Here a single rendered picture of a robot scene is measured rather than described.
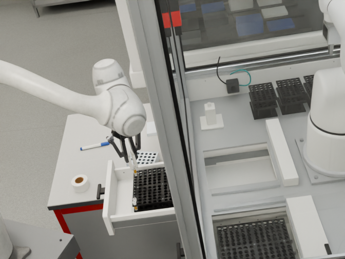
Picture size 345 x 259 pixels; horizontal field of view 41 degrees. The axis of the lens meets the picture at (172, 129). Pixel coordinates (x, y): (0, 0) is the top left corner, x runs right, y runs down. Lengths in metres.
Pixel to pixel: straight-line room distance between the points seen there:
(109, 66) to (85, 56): 3.14
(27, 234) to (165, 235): 0.63
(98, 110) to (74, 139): 0.97
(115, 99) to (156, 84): 0.54
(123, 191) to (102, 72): 0.58
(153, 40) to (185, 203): 0.38
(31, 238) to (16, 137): 2.07
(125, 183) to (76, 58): 2.84
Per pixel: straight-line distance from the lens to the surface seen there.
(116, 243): 2.18
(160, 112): 0.82
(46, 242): 1.76
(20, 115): 4.03
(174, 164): 0.91
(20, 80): 1.36
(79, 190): 1.99
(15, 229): 1.87
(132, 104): 1.31
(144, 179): 1.77
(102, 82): 1.44
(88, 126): 2.33
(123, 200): 1.80
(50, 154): 3.50
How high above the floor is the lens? 2.13
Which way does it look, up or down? 39 degrees down
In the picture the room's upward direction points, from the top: 11 degrees counter-clockwise
